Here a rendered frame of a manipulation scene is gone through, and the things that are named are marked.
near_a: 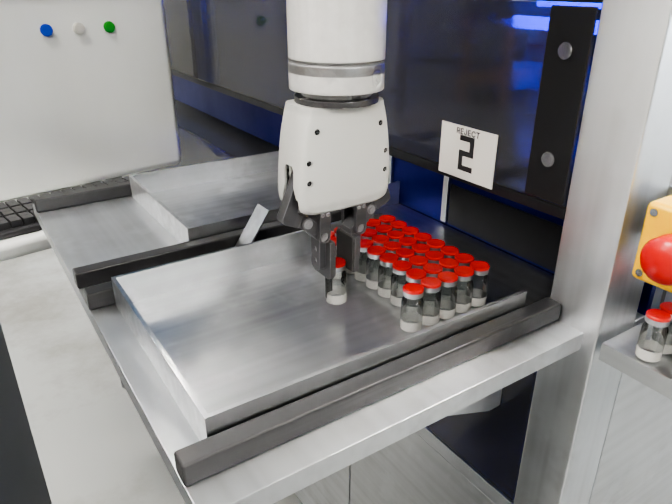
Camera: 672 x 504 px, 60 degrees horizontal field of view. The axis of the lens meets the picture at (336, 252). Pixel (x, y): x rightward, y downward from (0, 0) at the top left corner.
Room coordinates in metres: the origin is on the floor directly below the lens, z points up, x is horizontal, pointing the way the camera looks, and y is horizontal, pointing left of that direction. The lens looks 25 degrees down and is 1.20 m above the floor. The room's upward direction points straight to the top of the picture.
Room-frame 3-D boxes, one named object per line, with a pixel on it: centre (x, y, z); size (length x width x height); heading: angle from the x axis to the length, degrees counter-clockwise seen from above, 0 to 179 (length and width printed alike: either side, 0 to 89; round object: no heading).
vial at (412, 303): (0.50, -0.07, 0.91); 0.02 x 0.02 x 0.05
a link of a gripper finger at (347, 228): (0.54, -0.02, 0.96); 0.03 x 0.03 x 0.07; 33
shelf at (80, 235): (0.70, 0.08, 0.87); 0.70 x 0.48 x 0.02; 33
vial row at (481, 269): (0.61, -0.11, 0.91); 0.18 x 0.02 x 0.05; 33
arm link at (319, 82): (0.53, 0.00, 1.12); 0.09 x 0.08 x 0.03; 123
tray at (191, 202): (0.88, 0.12, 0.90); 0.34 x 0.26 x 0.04; 123
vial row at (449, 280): (0.59, -0.07, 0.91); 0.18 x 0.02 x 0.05; 33
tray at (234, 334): (0.53, 0.02, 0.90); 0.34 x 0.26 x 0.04; 123
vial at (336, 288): (0.53, 0.00, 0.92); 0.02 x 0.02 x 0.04
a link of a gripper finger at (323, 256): (0.52, 0.02, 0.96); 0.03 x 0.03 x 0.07; 33
